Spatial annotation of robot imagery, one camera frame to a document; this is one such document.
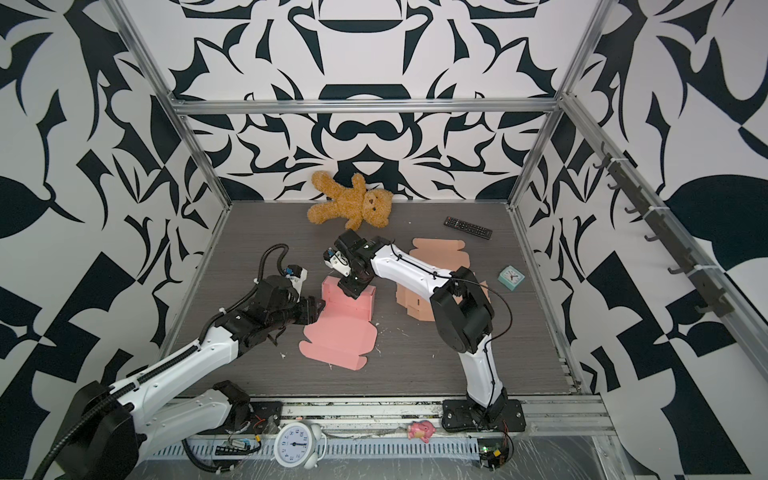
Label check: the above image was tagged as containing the small teal alarm clock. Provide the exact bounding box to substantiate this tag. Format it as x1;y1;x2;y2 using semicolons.
498;266;525;291

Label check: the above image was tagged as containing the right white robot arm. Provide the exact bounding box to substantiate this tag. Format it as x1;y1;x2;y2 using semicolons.
323;230;508;432

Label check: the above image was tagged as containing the small pink toy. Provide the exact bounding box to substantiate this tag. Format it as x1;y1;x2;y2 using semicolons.
407;420;436;444

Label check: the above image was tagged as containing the brown teddy bear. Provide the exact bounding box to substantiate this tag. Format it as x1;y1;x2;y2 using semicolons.
307;171;394;231

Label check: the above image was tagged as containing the white slotted cable duct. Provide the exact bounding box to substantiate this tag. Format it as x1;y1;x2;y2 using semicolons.
146;436;481;462

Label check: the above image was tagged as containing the black remote control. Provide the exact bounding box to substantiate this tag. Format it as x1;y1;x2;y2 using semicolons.
443;216;493;240

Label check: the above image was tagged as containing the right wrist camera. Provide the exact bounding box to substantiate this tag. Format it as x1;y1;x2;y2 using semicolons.
323;248;351;277

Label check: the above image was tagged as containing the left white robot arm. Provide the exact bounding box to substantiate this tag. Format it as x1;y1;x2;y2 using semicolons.
33;265;325;479

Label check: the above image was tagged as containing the white round alarm clock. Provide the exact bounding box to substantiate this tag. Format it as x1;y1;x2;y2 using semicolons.
273;421;329;470

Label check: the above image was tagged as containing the green circuit board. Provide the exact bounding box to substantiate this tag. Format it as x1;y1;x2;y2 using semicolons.
478;440;514;471

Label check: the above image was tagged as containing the grey wall hook rail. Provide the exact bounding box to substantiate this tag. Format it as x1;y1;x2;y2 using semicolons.
596;153;742;318

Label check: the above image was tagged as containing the pink cardboard box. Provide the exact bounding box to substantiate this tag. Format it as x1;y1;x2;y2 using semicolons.
299;276;378;371

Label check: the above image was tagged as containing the peach flat cardboard box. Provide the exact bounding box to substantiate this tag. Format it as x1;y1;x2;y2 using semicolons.
394;237;490;323

